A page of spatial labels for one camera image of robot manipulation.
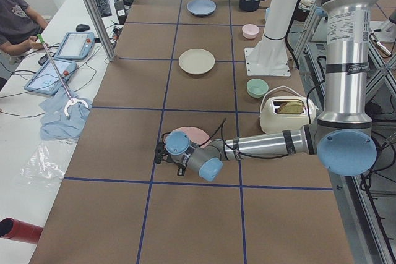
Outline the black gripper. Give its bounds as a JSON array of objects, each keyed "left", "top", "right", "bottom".
[{"left": 154, "top": 142, "right": 186, "bottom": 175}]

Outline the blue plate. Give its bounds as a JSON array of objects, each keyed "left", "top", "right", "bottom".
[{"left": 187, "top": 0, "right": 217, "bottom": 17}]

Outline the pink plate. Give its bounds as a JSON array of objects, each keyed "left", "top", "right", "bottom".
[{"left": 165, "top": 126, "right": 209, "bottom": 153}]

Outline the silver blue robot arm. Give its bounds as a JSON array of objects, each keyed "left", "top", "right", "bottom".
[{"left": 155, "top": 0, "right": 377, "bottom": 181}]

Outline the pink bowl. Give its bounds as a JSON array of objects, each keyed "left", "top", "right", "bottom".
[{"left": 242, "top": 24, "right": 260, "bottom": 40}]

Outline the blue cup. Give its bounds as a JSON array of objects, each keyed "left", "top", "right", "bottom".
[{"left": 265, "top": 7, "right": 270, "bottom": 22}]

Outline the cream plate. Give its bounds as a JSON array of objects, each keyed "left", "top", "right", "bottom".
[{"left": 178, "top": 49, "right": 215, "bottom": 75}]

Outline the black keyboard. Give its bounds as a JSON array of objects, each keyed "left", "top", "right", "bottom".
[{"left": 94, "top": 0, "right": 112, "bottom": 17}]

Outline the reacher grabber stick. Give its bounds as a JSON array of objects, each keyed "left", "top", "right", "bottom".
[{"left": 37, "top": 34, "right": 89, "bottom": 118}]

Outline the light blue cloth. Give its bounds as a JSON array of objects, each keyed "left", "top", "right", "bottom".
[{"left": 40, "top": 87, "right": 92, "bottom": 140}]

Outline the clear plastic bag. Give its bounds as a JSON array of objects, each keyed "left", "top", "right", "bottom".
[{"left": 20, "top": 140, "right": 77, "bottom": 187}]

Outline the green bowl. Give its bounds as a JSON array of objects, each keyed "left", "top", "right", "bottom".
[{"left": 246, "top": 78, "right": 269, "bottom": 98}]

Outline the black computer mouse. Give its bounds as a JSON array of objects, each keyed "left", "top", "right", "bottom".
[{"left": 75, "top": 24, "right": 90, "bottom": 32}]

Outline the cream toaster with bread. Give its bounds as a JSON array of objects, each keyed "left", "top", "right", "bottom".
[{"left": 259, "top": 85, "right": 319, "bottom": 134}]

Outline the lower teach pendant tablet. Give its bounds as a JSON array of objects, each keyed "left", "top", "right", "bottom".
[{"left": 24, "top": 58, "right": 77, "bottom": 95}]

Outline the teach pendant tablet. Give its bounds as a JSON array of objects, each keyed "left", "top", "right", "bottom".
[
  {"left": 24, "top": 58, "right": 77, "bottom": 95},
  {"left": 54, "top": 32, "right": 95, "bottom": 60}
]

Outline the upper teach pendant tablet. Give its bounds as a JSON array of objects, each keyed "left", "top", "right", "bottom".
[{"left": 54, "top": 32, "right": 95, "bottom": 60}]

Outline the red cylinder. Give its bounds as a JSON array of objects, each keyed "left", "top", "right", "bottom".
[{"left": 1, "top": 218, "right": 43, "bottom": 244}]

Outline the seated person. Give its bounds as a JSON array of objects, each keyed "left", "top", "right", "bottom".
[{"left": 1, "top": 0, "right": 48, "bottom": 56}]

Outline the aluminium frame post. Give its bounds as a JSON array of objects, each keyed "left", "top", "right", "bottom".
[{"left": 83, "top": 0, "right": 115, "bottom": 62}]

